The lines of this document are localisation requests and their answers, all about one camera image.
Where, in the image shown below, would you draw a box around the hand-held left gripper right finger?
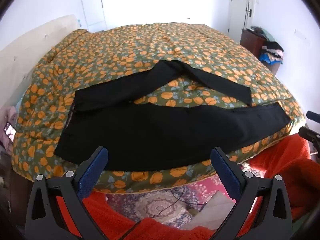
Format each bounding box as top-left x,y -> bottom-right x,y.
211,147 -> 293,240

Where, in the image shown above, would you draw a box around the blue bag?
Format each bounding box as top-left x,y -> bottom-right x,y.
259,54 -> 283,67

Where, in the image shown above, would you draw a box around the red fuzzy cloth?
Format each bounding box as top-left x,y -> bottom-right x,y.
56,133 -> 320,240

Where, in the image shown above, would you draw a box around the green item on cabinet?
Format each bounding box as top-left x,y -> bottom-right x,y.
251,25 -> 272,42

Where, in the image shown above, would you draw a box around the cream bed headboard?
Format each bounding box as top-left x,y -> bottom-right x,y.
0,14 -> 80,110

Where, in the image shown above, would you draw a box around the phone with lit screen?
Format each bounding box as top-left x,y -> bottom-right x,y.
4,122 -> 17,140

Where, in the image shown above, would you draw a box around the beige paper sheet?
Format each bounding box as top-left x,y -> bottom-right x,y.
192,192 -> 236,230

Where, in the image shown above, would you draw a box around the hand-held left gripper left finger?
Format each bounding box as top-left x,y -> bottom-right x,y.
25,146 -> 109,240

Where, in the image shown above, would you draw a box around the white wardrobe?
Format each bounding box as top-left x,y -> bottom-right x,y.
80,0 -> 230,32

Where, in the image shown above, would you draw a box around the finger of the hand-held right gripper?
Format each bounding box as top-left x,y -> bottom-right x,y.
299,126 -> 320,158
307,110 -> 320,124

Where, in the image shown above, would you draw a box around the black pants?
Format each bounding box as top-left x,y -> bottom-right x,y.
54,59 -> 292,172

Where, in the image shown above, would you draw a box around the pink patterned rug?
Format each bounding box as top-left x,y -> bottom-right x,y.
105,174 -> 240,228

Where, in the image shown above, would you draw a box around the black cable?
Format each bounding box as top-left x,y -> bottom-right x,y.
150,187 -> 207,218

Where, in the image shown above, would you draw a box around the dark wooden cabinet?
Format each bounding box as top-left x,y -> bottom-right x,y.
240,28 -> 268,58

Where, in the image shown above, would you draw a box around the white door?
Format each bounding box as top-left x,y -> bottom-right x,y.
228,0 -> 255,34

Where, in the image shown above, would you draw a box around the orange floral green blanket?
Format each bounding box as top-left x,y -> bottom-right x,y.
11,22 -> 307,194

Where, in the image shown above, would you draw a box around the pile of clothes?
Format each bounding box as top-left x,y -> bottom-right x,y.
260,41 -> 284,62

